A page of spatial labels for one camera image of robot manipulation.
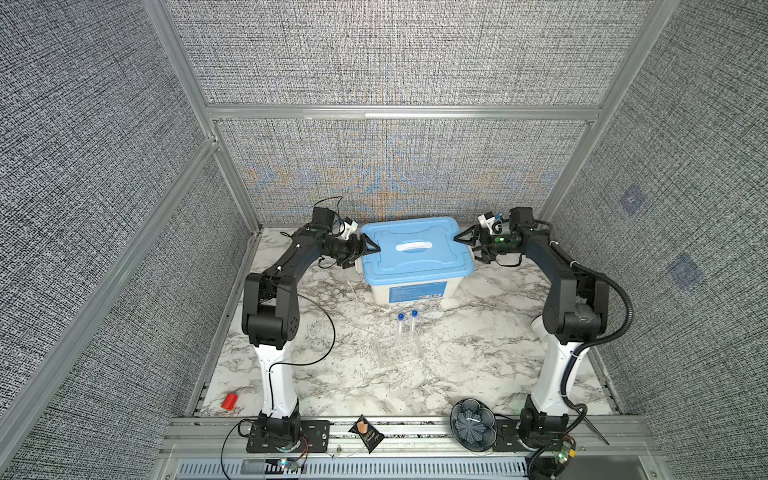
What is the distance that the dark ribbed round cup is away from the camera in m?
0.73

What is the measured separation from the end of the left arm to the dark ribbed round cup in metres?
0.47

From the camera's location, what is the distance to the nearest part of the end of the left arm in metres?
0.84
